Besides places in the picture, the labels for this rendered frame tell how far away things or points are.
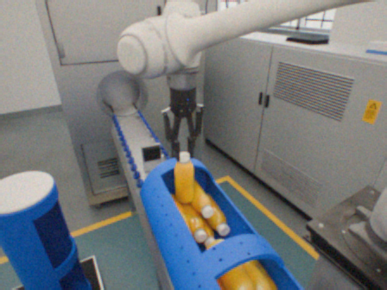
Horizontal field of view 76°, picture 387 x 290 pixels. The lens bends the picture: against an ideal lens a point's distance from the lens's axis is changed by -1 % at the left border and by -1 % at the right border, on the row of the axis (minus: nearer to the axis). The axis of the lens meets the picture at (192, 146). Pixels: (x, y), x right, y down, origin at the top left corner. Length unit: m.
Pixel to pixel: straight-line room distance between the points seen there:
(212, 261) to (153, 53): 0.46
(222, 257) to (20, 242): 0.93
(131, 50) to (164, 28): 0.07
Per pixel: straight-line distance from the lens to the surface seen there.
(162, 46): 0.50
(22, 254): 1.38
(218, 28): 0.50
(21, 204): 1.23
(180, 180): 0.84
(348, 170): 2.12
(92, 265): 2.05
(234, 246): 0.64
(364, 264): 0.96
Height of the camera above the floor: 1.73
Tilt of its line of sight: 30 degrees down
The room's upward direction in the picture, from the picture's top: straight up
